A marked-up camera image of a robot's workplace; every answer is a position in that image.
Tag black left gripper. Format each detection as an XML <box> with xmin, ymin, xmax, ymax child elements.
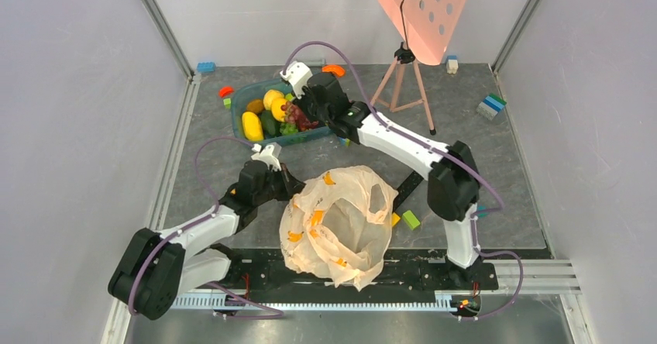
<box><xmin>254</xmin><ymin>163</ymin><xmax>307</xmax><ymax>206</ymax></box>

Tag purple fake grapes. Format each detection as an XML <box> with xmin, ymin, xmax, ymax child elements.
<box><xmin>281</xmin><ymin>101</ymin><xmax>319</xmax><ymax>132</ymax></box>

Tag orange fake fruit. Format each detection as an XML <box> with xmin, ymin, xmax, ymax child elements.
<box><xmin>270</xmin><ymin>98</ymin><xmax>288</xmax><ymax>122</ymax></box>

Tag translucent banana print plastic bag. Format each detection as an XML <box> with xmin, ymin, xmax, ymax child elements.
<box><xmin>279</xmin><ymin>166</ymin><xmax>397</xmax><ymax>291</ymax></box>

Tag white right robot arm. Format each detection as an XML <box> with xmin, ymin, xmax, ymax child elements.
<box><xmin>282</xmin><ymin>70</ymin><xmax>480</xmax><ymax>288</ymax></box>

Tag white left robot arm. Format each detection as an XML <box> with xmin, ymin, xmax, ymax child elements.
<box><xmin>107</xmin><ymin>160</ymin><xmax>305</xmax><ymax>320</ymax></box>

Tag green fake grapes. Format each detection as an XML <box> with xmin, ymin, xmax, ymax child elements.
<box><xmin>280</xmin><ymin>122</ymin><xmax>299</xmax><ymax>136</ymax></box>

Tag large yellow fake mango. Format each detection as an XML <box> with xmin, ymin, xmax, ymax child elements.
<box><xmin>242</xmin><ymin>112</ymin><xmax>264</xmax><ymax>142</ymax></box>

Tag yellow fake lemon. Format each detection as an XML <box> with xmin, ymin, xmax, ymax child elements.
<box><xmin>263</xmin><ymin>89</ymin><xmax>284</xmax><ymax>110</ymax></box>

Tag dark green fake avocado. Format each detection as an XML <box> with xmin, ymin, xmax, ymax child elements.
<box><xmin>260</xmin><ymin>110</ymin><xmax>280</xmax><ymax>139</ymax></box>

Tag brown fake kiwi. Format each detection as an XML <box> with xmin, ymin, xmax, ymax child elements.
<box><xmin>246</xmin><ymin>99</ymin><xmax>266</xmax><ymax>115</ymax></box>

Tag orange curved toy brick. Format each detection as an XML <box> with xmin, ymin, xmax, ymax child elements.
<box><xmin>322</xmin><ymin>64</ymin><xmax>346</xmax><ymax>78</ymax></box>

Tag teal plastic basket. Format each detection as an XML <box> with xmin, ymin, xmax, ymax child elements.
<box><xmin>231</xmin><ymin>79</ymin><xmax>332</xmax><ymax>146</ymax></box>

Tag red curved toy brick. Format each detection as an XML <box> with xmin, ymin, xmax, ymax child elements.
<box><xmin>218</xmin><ymin>86</ymin><xmax>234</xmax><ymax>98</ymax></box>

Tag blue toy brick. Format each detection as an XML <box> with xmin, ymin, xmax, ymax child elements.
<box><xmin>196</xmin><ymin>61</ymin><xmax>216</xmax><ymax>74</ymax></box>

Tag white toy brick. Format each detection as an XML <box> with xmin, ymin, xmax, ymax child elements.
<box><xmin>445</xmin><ymin>55</ymin><xmax>459</xmax><ymax>74</ymax></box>

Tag pink perforated board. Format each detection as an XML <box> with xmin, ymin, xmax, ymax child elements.
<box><xmin>377</xmin><ymin>0</ymin><xmax>467</xmax><ymax>66</ymax></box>

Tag yellow toy brick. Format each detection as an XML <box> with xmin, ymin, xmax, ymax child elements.
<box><xmin>391</xmin><ymin>212</ymin><xmax>401</xmax><ymax>227</ymax></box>

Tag stacked grey blue green bricks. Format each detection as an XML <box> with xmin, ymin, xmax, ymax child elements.
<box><xmin>476</xmin><ymin>93</ymin><xmax>507</xmax><ymax>120</ymax></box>

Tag teal toy brick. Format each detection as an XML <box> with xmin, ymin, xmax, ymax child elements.
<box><xmin>476</xmin><ymin>206</ymin><xmax>488</xmax><ymax>218</ymax></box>

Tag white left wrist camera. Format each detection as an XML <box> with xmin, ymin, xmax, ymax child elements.
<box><xmin>251</xmin><ymin>143</ymin><xmax>282</xmax><ymax>171</ymax></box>

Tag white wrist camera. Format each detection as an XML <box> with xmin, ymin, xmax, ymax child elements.
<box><xmin>280</xmin><ymin>60</ymin><xmax>313</xmax><ymax>99</ymax></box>
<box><xmin>251</xmin><ymin>143</ymin><xmax>282</xmax><ymax>171</ymax></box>

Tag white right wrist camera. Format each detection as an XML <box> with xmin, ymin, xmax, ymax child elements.
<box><xmin>280</xmin><ymin>60</ymin><xmax>313</xmax><ymax>99</ymax></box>

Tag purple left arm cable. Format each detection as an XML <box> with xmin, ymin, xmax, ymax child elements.
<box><xmin>126</xmin><ymin>136</ymin><xmax>284</xmax><ymax>321</ymax></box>

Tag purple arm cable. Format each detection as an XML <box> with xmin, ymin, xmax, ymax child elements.
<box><xmin>126</xmin><ymin>136</ymin><xmax>284</xmax><ymax>321</ymax></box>
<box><xmin>282</xmin><ymin>40</ymin><xmax>525</xmax><ymax>322</ymax></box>

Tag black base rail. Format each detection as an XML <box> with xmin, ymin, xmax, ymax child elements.
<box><xmin>219</xmin><ymin>249</ymin><xmax>499</xmax><ymax>303</ymax></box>

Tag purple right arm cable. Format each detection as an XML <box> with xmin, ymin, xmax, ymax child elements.
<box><xmin>282</xmin><ymin>40</ymin><xmax>525</xmax><ymax>322</ymax></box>

